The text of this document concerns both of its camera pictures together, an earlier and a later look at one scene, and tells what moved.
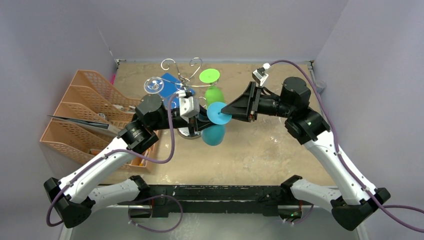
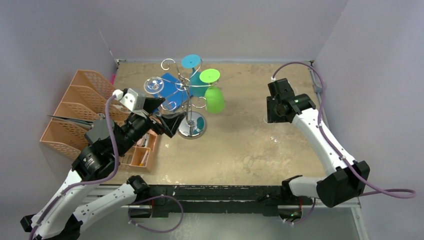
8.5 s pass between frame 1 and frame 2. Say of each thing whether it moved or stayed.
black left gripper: moved
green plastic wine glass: stayed
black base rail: stayed
